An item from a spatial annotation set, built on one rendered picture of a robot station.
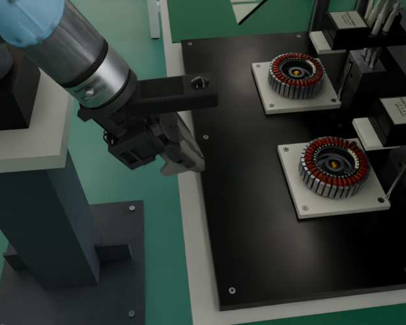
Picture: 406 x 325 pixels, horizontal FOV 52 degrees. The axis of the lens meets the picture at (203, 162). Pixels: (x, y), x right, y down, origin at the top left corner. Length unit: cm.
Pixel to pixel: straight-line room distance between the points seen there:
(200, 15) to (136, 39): 132
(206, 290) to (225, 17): 74
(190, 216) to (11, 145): 38
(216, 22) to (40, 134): 53
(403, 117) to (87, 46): 44
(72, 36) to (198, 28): 67
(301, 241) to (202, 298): 17
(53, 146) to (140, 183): 89
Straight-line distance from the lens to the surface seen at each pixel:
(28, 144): 87
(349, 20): 85
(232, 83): 90
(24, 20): 45
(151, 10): 233
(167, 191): 166
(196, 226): 69
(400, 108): 68
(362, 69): 90
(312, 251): 67
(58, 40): 46
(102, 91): 50
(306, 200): 70
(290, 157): 75
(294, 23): 115
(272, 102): 85
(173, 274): 148
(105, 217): 161
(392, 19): 87
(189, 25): 111
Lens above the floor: 134
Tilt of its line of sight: 50 degrees down
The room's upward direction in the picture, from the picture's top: straight up
